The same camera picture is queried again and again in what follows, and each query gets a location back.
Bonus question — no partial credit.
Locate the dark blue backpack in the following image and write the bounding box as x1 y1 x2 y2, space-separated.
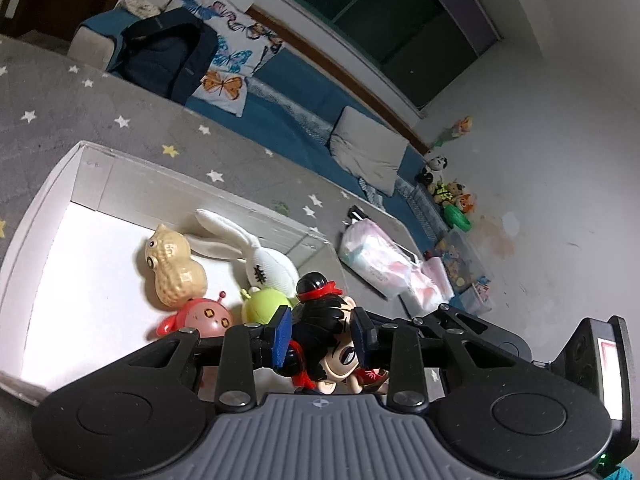
107 7 218 103

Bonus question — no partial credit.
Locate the red round toy figure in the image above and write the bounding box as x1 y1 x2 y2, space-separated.
156 290 233 343

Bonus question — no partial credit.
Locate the green round toy figure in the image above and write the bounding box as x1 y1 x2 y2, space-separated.
239 286 295 326

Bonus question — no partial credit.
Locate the black-haired doll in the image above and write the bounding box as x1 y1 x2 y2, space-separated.
272 271 391 396

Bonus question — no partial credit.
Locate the white rabbit plush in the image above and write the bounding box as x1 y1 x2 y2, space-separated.
187 208 299 306

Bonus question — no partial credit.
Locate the grey pillow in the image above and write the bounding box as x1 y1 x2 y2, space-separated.
327 106 411 197

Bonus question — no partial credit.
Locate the small clear toy box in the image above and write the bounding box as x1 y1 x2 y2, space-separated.
457 275 493 316

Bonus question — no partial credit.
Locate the yellow green plush toy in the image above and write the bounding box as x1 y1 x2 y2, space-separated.
432 180 463 206

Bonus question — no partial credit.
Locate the grey cardboard box white inside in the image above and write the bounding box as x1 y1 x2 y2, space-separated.
0 141 341 406

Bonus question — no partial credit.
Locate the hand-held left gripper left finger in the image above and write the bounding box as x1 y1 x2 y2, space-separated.
125 306 293 413

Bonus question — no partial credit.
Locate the tan peanut toy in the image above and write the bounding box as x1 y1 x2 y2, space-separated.
144 223 208 307

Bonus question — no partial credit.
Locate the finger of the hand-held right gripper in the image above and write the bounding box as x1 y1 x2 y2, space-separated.
412 302 533 361

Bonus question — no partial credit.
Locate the clear storage box of toys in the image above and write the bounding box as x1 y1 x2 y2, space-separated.
432 230 493 291

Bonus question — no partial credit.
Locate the butterfly print pillow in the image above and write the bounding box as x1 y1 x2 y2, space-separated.
177 0 286 116

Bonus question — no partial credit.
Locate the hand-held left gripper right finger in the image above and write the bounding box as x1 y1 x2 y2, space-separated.
351 307 523 413

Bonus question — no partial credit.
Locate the small pink white plastic package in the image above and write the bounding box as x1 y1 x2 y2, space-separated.
400 256 456 317

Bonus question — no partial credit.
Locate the large pink white plastic package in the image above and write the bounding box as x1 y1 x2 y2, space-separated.
340 217 426 298

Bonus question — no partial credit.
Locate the dark window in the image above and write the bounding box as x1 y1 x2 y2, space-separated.
267 0 503 111

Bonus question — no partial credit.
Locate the grey star print blanket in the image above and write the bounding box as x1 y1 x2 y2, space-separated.
0 35 441 461

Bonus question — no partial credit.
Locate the beige knitted cloth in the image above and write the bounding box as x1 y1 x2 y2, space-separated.
124 0 162 18

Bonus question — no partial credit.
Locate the panda plush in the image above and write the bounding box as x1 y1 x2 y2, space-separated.
414 152 448 186

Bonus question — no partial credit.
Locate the green plastic toy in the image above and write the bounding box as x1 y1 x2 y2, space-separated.
445 203 473 231

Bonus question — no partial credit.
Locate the blue sofa mattress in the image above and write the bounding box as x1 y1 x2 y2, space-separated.
67 7 451 241

